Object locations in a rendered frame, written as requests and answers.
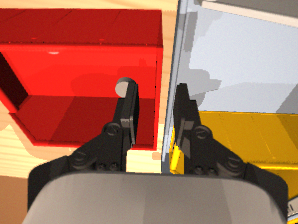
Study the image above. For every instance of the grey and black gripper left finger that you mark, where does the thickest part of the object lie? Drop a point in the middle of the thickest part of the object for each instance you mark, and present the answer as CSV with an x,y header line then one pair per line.
x,y
104,151

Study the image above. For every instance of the yellow open bin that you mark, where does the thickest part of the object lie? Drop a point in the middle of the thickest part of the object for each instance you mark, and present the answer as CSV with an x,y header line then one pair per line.
x,y
267,140

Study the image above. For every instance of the dark grey metal shelf frame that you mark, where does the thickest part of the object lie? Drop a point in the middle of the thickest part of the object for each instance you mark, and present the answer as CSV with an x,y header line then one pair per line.
x,y
231,63

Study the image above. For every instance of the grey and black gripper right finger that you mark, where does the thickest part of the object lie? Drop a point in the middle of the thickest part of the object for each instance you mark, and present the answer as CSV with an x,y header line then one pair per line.
x,y
203,155

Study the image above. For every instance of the red bin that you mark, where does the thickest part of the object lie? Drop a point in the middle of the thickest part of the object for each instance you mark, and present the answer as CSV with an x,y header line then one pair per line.
x,y
65,99

